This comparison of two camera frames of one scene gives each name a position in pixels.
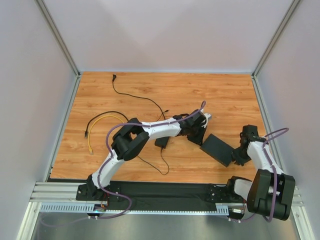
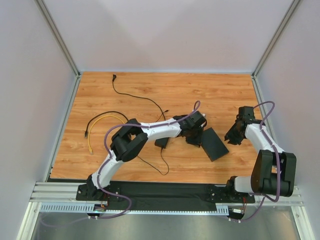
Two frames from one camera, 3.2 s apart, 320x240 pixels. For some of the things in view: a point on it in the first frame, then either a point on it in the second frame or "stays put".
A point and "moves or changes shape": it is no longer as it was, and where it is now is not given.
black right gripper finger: [242, 161] → [237, 141]
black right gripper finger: [239, 154] → [233, 132]
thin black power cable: [162, 111] stays put
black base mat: [156, 195] stays put
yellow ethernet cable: [91, 151] stays put
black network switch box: [218, 149] moves or changes shape
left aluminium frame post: [61, 43] stays put
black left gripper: [197, 136] stays put
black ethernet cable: [86, 132] stays put
